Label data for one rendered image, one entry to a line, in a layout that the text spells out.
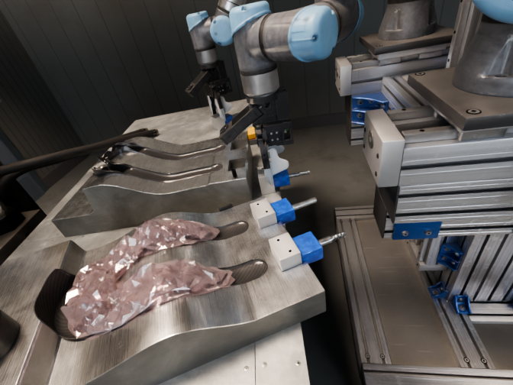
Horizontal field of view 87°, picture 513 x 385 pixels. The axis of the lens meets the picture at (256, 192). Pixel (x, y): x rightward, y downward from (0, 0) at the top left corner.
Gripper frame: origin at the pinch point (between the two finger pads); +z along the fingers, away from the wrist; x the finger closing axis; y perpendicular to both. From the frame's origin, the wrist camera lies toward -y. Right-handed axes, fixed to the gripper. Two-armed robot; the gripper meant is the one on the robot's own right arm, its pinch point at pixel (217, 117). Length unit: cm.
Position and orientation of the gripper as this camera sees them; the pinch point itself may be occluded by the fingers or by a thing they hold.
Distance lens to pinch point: 114.0
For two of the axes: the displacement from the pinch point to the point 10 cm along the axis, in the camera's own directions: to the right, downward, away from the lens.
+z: 1.8, 7.9, 5.8
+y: 8.3, -4.4, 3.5
